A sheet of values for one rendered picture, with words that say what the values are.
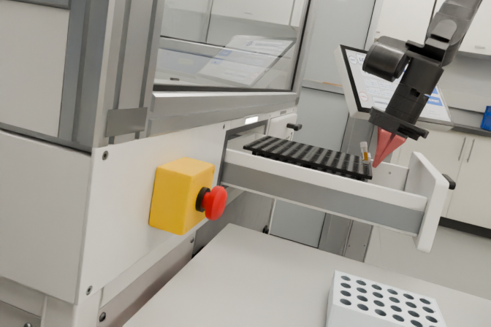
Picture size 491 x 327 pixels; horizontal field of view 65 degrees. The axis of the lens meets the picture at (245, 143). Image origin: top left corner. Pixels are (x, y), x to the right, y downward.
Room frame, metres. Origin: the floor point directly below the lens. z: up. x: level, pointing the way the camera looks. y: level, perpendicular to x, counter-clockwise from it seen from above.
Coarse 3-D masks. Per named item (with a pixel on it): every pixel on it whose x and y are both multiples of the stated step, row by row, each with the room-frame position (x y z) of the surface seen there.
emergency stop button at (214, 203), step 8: (208, 192) 0.43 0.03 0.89; (216, 192) 0.41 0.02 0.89; (224, 192) 0.42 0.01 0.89; (208, 200) 0.41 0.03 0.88; (216, 200) 0.41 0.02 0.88; (224, 200) 0.42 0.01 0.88; (208, 208) 0.41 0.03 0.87; (216, 208) 0.41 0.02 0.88; (224, 208) 0.43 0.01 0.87; (208, 216) 0.41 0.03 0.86; (216, 216) 0.41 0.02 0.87
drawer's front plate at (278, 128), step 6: (288, 114) 1.13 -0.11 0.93; (294, 114) 1.18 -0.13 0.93; (270, 120) 0.93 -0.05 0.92; (276, 120) 0.92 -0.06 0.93; (282, 120) 0.98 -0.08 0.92; (288, 120) 1.06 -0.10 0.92; (294, 120) 1.17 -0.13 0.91; (270, 126) 0.92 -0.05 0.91; (276, 126) 0.92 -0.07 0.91; (282, 126) 0.99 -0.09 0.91; (270, 132) 0.92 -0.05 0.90; (276, 132) 0.93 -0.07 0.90; (282, 132) 1.01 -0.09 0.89; (288, 132) 1.10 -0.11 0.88; (282, 138) 1.03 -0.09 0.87
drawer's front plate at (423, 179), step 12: (420, 156) 0.75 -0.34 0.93; (420, 168) 0.68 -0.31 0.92; (432, 168) 0.63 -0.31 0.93; (408, 180) 0.76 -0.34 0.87; (420, 180) 0.65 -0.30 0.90; (432, 180) 0.56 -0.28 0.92; (444, 180) 0.54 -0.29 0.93; (408, 192) 0.73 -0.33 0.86; (420, 192) 0.62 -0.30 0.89; (432, 192) 0.54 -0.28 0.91; (444, 192) 0.53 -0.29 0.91; (432, 204) 0.53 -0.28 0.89; (432, 216) 0.53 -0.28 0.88; (420, 228) 0.55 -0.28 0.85; (432, 228) 0.53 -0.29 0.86; (420, 240) 0.54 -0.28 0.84; (432, 240) 0.53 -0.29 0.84
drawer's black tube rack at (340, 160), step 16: (256, 144) 0.72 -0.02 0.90; (272, 144) 0.74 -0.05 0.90; (288, 144) 0.78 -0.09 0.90; (304, 144) 0.82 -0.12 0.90; (288, 160) 0.77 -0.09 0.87; (304, 160) 0.64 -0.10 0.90; (320, 160) 0.67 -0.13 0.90; (336, 160) 0.70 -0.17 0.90; (352, 160) 0.73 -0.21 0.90; (352, 176) 0.72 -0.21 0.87
